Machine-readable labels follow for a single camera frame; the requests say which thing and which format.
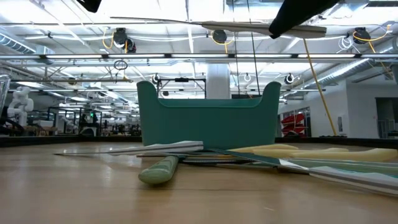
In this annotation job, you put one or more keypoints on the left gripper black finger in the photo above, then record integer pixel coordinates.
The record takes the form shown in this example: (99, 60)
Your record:
(90, 4)

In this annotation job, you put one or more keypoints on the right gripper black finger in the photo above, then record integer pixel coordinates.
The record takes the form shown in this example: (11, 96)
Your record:
(298, 12)

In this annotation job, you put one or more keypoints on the white round column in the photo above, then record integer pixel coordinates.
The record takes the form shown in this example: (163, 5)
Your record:
(217, 81)

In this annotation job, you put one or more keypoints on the bright teal plastic bin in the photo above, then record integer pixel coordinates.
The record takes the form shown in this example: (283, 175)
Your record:
(208, 124)

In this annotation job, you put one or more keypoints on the silver ventilation duct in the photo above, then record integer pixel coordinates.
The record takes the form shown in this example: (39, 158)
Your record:
(342, 73)

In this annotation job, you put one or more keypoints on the black background camera rig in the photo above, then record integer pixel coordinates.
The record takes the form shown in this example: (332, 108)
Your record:
(182, 79)

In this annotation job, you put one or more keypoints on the black metal table frame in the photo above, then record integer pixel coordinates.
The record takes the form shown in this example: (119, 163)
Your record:
(62, 140)

